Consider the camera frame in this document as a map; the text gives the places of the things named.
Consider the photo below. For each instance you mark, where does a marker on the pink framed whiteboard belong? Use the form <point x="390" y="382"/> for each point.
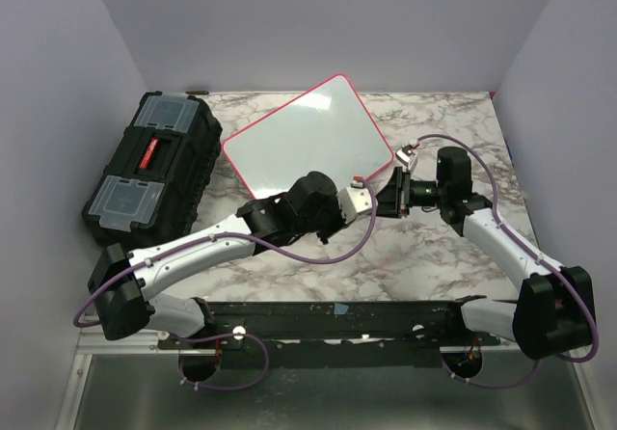
<point x="327" y="129"/>

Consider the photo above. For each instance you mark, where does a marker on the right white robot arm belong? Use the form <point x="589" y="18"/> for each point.
<point x="554" y="312"/>

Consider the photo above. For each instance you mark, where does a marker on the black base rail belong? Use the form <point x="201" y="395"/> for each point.
<point x="309" y="335"/>

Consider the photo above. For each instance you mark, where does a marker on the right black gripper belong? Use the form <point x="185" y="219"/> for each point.
<point x="394" y="201"/>

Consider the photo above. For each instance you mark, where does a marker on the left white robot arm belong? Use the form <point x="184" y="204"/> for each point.
<point x="128" y="287"/>

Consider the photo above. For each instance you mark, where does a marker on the aluminium extrusion rail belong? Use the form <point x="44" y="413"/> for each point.
<point x="93" y="341"/>

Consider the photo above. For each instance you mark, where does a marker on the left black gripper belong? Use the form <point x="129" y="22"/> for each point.
<point x="340" y="218"/>

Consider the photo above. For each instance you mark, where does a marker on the blue tape piece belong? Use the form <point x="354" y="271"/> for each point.
<point x="340" y="309"/>

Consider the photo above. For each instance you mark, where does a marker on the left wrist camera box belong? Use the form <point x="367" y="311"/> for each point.
<point x="354" y="200"/>

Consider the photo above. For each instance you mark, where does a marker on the black toolbox with clear lids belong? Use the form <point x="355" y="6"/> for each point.
<point x="150" y="189"/>

